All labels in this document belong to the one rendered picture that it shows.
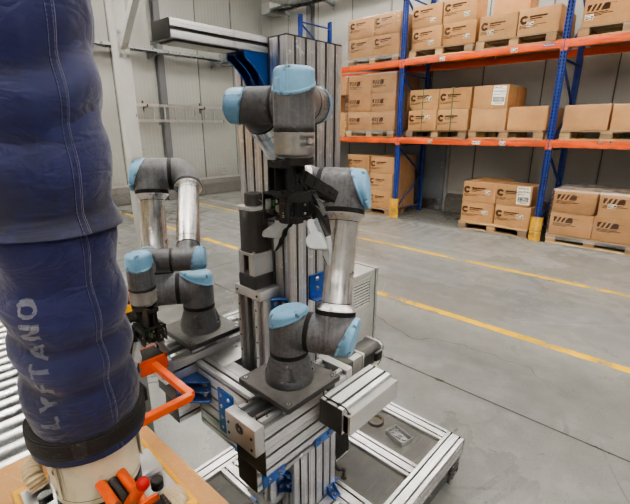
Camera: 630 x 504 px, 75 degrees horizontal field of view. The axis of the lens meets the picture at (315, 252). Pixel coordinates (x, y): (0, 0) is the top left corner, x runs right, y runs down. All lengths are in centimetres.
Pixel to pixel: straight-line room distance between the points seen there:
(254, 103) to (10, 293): 55
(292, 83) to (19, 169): 44
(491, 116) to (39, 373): 750
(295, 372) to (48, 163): 82
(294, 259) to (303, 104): 72
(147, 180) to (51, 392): 87
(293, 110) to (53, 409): 69
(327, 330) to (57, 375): 63
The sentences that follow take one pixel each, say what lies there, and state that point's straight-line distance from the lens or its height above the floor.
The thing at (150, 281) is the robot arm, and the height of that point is 135.
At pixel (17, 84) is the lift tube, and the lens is 77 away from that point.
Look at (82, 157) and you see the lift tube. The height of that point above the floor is 173.
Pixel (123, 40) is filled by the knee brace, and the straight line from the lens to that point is 444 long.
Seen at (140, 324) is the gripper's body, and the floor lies 122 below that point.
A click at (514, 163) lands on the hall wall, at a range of 909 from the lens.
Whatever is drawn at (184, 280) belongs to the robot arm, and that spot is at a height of 125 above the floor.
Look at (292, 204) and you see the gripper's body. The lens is 75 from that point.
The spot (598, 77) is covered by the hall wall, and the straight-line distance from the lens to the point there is 883.
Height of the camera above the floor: 177
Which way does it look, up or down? 17 degrees down
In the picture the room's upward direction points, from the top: straight up
